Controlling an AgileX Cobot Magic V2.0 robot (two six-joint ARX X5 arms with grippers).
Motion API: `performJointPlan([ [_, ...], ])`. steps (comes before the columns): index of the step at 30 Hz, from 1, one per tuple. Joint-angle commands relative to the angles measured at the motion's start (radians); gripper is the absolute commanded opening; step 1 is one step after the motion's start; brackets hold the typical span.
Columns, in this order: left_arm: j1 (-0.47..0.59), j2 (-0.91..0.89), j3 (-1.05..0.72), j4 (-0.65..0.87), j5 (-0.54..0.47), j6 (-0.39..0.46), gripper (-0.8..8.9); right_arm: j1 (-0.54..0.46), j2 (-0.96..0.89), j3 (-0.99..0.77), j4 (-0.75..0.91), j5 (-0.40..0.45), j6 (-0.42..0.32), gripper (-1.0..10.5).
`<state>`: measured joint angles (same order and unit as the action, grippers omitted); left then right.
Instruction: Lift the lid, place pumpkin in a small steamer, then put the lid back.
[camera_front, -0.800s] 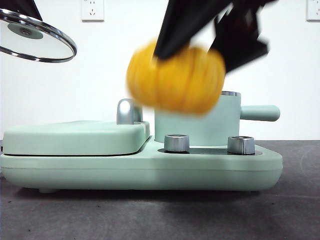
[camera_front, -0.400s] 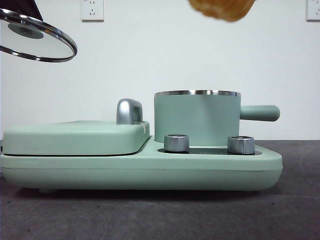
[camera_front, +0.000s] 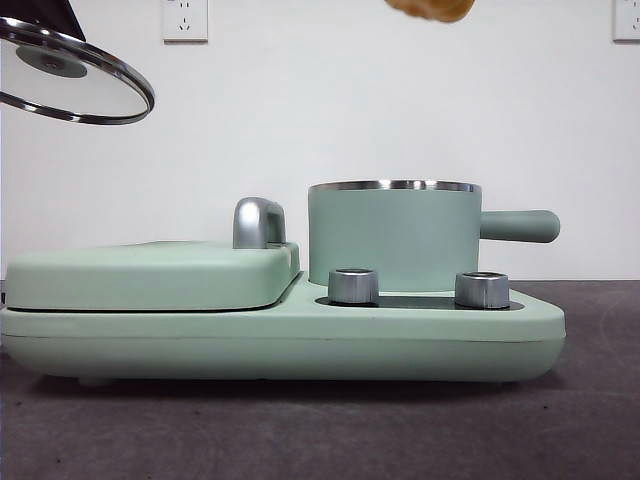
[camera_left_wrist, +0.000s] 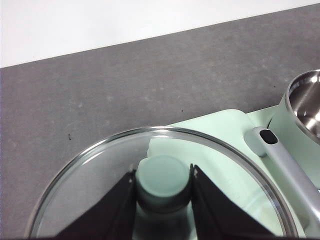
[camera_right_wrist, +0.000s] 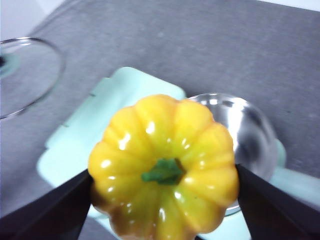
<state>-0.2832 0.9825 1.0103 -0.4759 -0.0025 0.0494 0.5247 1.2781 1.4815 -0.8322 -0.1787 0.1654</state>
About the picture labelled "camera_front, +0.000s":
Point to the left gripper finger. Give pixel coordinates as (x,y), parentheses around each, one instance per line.
(69,15)

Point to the glass lid with mint knob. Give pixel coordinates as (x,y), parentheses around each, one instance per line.
(75,85)

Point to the yellow toy pumpkin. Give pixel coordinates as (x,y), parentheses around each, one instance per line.
(430,9)

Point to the mint green hinged grill cover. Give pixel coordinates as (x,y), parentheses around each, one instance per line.
(140,277)

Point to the silver control knob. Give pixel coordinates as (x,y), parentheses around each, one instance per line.
(482,291)
(352,287)

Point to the mint green breakfast machine base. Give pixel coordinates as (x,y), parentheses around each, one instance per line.
(425,340)

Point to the white wall socket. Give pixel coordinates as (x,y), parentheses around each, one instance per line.
(627,20)
(184,22)

